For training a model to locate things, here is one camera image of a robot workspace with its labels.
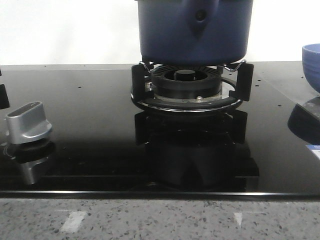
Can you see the dark blue cooking pot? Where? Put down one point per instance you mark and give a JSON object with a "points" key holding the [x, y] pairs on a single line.
{"points": [[194, 32]]}

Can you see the light blue plastic bowl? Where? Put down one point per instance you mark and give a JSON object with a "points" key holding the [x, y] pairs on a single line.
{"points": [[311, 65]]}

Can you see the black gas burner head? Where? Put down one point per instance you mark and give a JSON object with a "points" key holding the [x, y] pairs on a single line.
{"points": [[186, 82]]}

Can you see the black glass gas hob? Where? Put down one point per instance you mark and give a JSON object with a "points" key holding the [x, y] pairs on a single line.
{"points": [[102, 146]]}

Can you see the silver stove control knob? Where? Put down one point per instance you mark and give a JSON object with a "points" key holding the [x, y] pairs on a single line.
{"points": [[27, 124]]}

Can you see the blue energy label sticker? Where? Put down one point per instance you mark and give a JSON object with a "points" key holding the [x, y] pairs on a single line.
{"points": [[315, 149]]}

